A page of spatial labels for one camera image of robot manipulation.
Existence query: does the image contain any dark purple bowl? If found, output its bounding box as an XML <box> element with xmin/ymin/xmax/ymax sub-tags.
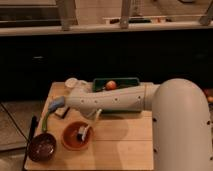
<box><xmin>27</xmin><ymin>133</ymin><xmax>56</xmax><ymax>162</ymax></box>

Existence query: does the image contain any wooden cutting board table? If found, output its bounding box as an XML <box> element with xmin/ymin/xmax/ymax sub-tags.
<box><xmin>24</xmin><ymin>82</ymin><xmax>157</xmax><ymax>171</ymax></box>

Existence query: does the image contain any green plastic tray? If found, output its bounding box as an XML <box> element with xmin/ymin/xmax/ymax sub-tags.
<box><xmin>92</xmin><ymin>77</ymin><xmax>140</xmax><ymax>92</ymax></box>

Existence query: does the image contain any white cup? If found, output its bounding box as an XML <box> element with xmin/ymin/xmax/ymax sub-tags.
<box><xmin>65</xmin><ymin>78</ymin><xmax>78</xmax><ymax>88</ymax></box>

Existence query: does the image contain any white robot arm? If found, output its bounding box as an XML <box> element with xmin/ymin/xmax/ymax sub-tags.
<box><xmin>67</xmin><ymin>79</ymin><xmax>213</xmax><ymax>171</ymax></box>

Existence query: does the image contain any red orange bowl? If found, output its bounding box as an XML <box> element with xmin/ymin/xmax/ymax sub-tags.
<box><xmin>61</xmin><ymin>121</ymin><xmax>93</xmax><ymax>151</ymax></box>

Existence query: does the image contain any white dish brush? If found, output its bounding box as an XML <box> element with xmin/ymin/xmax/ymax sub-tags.
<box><xmin>77</xmin><ymin>109</ymin><xmax>102</xmax><ymax>142</ymax></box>

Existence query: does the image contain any orange fruit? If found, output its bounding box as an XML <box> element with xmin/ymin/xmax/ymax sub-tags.
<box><xmin>105</xmin><ymin>80</ymin><xmax>117</xmax><ymax>90</ymax></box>

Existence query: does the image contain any green handled utensil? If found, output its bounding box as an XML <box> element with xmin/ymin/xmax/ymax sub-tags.
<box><xmin>42</xmin><ymin>111</ymin><xmax>50</xmax><ymax>133</ymax></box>

